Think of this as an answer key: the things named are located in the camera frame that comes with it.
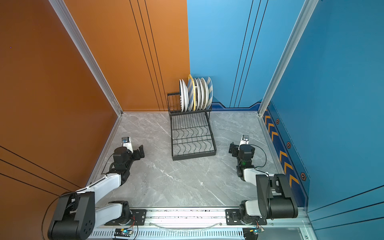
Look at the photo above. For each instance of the white plate red characters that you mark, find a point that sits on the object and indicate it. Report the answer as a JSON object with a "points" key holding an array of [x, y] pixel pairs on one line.
{"points": [[197, 93]]}

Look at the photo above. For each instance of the right green circuit board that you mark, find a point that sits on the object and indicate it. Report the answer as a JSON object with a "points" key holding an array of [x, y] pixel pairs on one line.
{"points": [[257, 230]]}

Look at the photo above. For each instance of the left green circuit board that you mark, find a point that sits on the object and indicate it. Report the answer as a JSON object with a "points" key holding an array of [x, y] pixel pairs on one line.
{"points": [[123, 233]]}

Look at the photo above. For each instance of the black wire dish rack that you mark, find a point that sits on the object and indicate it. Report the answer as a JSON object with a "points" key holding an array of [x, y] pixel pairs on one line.
{"points": [[191, 133]]}

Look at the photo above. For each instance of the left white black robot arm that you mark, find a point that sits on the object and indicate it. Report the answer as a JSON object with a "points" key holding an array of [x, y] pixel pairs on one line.
{"points": [[76, 215]]}

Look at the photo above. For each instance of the cream plate floral drawing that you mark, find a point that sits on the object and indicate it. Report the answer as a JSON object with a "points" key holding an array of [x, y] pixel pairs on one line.
{"points": [[206, 93]]}

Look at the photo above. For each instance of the white plate green red rim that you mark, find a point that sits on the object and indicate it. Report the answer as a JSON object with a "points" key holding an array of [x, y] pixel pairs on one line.
{"points": [[182, 97]]}

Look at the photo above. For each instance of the white plate orange sunburst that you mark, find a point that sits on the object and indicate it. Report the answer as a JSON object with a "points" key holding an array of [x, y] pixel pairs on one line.
{"points": [[186, 96]]}

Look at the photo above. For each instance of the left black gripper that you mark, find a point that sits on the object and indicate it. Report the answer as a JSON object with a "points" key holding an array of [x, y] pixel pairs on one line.
{"points": [[137, 157]]}

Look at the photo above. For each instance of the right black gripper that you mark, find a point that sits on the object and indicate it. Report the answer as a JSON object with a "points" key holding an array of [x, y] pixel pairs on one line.
{"points": [[236, 149]]}

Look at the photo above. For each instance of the green circuit board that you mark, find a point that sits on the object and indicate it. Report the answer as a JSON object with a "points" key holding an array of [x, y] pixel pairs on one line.
{"points": [[257, 230], [123, 233]]}

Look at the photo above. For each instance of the yellow woven bamboo tray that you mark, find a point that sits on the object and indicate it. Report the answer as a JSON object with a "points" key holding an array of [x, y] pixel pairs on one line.
{"points": [[194, 107]]}

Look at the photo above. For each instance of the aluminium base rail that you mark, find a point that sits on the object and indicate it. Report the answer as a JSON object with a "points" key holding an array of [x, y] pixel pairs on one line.
{"points": [[206, 224]]}

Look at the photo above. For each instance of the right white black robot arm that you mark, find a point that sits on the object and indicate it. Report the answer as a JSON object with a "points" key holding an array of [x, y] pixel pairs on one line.
{"points": [[275, 199]]}

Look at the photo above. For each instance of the blue white striped plate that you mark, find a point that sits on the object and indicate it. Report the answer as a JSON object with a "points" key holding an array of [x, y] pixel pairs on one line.
{"points": [[210, 92]]}

